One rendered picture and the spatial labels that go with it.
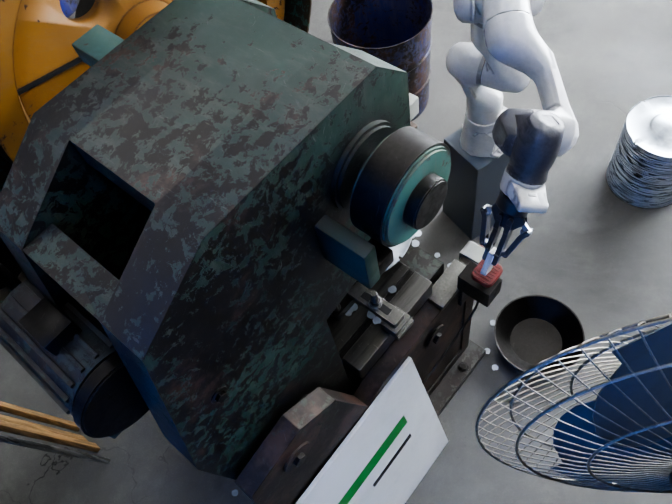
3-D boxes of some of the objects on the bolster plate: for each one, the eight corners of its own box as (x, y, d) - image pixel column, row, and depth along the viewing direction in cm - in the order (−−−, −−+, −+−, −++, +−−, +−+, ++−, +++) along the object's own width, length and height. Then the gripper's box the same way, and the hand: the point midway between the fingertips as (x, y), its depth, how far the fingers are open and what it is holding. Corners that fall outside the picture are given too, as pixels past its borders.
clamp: (361, 287, 163) (357, 268, 154) (413, 322, 156) (412, 305, 147) (347, 304, 161) (341, 286, 152) (399, 340, 154) (396, 324, 145)
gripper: (551, 200, 137) (515, 278, 152) (499, 173, 142) (470, 251, 158) (537, 214, 132) (501, 293, 148) (484, 186, 137) (455, 265, 153)
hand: (489, 261), depth 150 cm, fingers closed
